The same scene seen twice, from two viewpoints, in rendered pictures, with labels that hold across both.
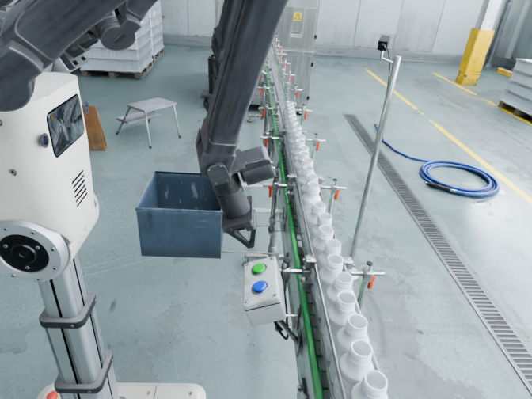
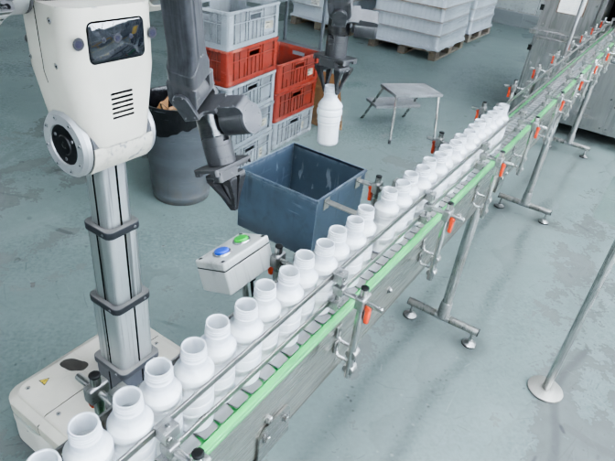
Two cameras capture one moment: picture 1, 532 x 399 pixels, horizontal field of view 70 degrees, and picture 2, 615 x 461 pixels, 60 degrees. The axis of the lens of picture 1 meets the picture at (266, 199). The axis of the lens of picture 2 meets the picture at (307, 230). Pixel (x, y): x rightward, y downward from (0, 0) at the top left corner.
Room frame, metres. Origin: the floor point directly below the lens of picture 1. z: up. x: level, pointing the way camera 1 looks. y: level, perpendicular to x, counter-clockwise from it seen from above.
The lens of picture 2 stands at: (0.02, -0.63, 1.73)
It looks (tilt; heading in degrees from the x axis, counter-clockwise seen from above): 32 degrees down; 35
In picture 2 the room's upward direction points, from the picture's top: 7 degrees clockwise
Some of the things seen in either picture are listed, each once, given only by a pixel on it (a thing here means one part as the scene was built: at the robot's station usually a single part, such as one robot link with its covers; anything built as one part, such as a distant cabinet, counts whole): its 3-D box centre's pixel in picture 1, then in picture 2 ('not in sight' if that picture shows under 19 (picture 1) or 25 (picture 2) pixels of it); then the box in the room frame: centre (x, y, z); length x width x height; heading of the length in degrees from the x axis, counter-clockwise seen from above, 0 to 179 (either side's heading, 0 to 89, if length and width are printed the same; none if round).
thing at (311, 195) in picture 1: (309, 207); (383, 219); (1.03, -0.14, 1.08); 0.06 x 0.06 x 0.17
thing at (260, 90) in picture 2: not in sight; (227, 88); (2.54, 1.92, 0.55); 0.61 x 0.41 x 0.22; 11
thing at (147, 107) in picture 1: (146, 119); (401, 107); (4.20, 1.43, 0.21); 0.61 x 0.47 x 0.41; 57
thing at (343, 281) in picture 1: (337, 305); (285, 305); (0.62, -0.18, 1.08); 0.06 x 0.06 x 0.17
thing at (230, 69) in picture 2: not in sight; (228, 54); (2.54, 1.93, 0.78); 0.61 x 0.41 x 0.22; 11
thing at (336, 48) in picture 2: (218, 86); (336, 48); (1.21, 0.18, 1.39); 0.10 x 0.07 x 0.07; 91
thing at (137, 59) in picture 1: (116, 37); (425, 3); (7.33, 2.93, 0.59); 1.24 x 1.03 x 1.17; 7
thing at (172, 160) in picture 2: not in sight; (180, 147); (2.00, 1.78, 0.32); 0.45 x 0.45 x 0.64
